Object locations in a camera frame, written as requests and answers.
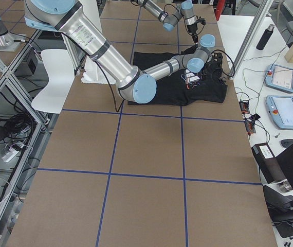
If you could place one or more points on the lower teach pendant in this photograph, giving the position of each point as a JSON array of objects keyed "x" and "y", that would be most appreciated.
[{"x": 280, "y": 109}]

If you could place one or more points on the black box device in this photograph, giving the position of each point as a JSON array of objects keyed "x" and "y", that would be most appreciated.
[{"x": 267, "y": 162}]

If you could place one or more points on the teach pendant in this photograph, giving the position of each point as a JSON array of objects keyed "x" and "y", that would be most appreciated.
[
  {"x": 280, "y": 109},
  {"x": 280, "y": 78}
]

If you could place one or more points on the black computer mouse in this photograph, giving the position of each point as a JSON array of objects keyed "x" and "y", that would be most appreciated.
[{"x": 285, "y": 143}]

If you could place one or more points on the orange terminal strip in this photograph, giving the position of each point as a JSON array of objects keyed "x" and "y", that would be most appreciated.
[{"x": 248, "y": 118}]

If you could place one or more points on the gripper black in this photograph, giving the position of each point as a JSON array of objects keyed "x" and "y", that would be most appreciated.
[
  {"x": 211, "y": 67},
  {"x": 191, "y": 29}
]

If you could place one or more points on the black water bottle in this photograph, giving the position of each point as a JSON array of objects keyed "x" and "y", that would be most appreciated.
[{"x": 265, "y": 37}]

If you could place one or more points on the white plastic chair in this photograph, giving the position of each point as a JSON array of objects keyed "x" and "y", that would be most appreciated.
[{"x": 61, "y": 74}]

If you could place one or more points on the aluminium frame post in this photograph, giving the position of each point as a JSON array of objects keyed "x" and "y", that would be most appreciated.
[{"x": 252, "y": 31}]

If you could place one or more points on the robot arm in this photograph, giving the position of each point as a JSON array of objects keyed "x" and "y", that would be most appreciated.
[
  {"x": 169, "y": 14},
  {"x": 133, "y": 84}
]

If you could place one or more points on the upper teach pendant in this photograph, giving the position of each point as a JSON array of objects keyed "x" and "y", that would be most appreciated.
[{"x": 280, "y": 78}]

